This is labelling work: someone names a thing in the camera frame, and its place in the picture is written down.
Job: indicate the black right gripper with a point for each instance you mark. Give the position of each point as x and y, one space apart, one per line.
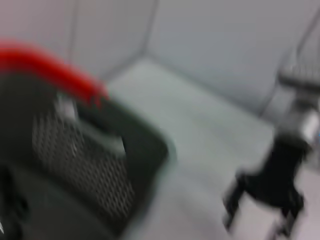
277 175

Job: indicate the grey perforated storage bin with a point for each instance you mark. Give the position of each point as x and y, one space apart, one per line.
100 175

